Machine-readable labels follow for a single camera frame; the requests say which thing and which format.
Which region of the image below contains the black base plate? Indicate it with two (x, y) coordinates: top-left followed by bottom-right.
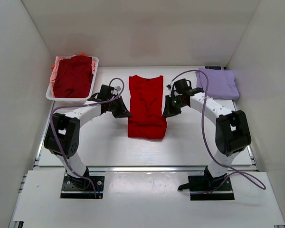
(178, 175), (235, 201)
(60, 174), (105, 200)

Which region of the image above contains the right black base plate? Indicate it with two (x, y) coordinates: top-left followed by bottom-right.
(178, 175), (235, 201)

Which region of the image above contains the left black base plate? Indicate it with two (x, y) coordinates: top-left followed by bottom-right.
(60, 174), (105, 200)

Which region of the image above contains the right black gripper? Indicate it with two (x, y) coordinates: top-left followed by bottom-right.
(162, 95), (187, 119)

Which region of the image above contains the silver aluminium rail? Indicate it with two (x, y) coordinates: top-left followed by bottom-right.
(35, 165), (256, 173)

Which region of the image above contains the small dark device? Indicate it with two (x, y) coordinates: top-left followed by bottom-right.
(205, 66), (224, 70)

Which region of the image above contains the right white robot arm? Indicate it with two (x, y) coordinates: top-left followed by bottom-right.
(162, 79), (251, 190)

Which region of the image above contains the pink shirt in basket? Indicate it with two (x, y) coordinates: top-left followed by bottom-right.
(49, 56), (72, 87)

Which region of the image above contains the folded lavender t shirt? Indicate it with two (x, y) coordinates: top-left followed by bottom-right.
(196, 68), (239, 100)

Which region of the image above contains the dark red shirt in basket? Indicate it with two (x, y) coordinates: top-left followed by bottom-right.
(51, 55), (96, 98)

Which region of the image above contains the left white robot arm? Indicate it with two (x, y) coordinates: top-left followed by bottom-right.
(44, 85), (132, 190)

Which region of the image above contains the bright red t shirt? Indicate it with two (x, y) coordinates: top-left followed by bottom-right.
(128, 75), (167, 140)

